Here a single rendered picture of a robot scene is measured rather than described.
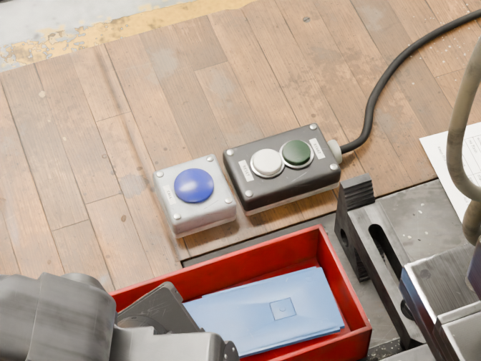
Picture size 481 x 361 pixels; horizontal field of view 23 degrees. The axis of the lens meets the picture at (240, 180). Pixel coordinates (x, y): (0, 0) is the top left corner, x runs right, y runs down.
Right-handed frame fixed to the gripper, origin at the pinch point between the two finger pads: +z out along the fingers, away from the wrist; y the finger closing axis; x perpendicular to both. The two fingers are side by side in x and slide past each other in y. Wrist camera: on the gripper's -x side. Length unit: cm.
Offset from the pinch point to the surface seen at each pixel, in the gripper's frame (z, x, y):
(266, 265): 11.2, -1.5, 6.7
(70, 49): 138, 50, -41
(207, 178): 14.7, 8.8, 5.6
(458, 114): -30.3, 2.8, 34.0
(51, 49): 137, 52, -44
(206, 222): 13.9, 5.2, 3.2
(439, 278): -10.7, -7.8, 24.1
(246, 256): 8.1, 0.5, 6.5
